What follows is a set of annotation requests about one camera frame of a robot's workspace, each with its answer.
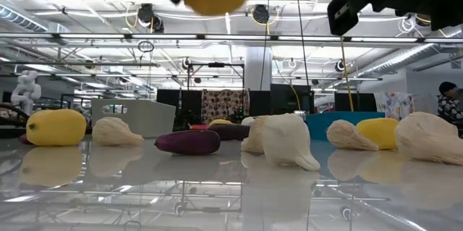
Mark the long ceiling light bar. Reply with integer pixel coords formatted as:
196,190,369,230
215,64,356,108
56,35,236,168
0,33,463,43

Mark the white floral cloth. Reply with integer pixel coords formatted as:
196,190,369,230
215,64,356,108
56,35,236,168
373,91,416,122

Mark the brown patterned cloth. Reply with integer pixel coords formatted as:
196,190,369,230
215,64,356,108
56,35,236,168
201,89,250,125

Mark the white garlic bulb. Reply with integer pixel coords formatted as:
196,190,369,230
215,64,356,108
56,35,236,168
261,112,321,172

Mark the blue plastic basket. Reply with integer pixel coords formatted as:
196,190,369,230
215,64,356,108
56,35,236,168
305,111,386,141

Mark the black ceiling cable reel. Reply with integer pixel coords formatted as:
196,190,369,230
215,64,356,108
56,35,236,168
251,4,271,25
137,2,165,34

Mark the black metal rig frame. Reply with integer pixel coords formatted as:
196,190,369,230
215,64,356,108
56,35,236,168
186,62,246,91

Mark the black hanging cable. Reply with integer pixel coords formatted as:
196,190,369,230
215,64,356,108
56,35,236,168
292,0,312,114
259,0,272,91

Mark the beige garlic bulb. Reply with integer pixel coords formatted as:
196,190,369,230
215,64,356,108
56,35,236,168
91,116,145,148
326,119,379,152
394,111,463,167
240,115,268,154

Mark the large purple eggplant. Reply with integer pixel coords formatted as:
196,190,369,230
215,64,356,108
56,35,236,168
208,122,251,142

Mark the black hanging cable ring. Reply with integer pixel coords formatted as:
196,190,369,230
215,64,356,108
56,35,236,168
137,40,156,54

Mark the beige plastic basket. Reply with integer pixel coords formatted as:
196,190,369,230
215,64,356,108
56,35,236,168
90,98,177,139

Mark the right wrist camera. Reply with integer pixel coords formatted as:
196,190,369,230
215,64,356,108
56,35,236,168
327,0,363,37

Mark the black partition panel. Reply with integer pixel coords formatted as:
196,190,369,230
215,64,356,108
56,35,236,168
249,83,315,122
334,92,378,113
156,88,203,125

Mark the yellow cable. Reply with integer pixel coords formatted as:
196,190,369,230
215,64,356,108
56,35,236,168
339,35,355,112

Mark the person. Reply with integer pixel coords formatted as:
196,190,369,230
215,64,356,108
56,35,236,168
436,81,463,138

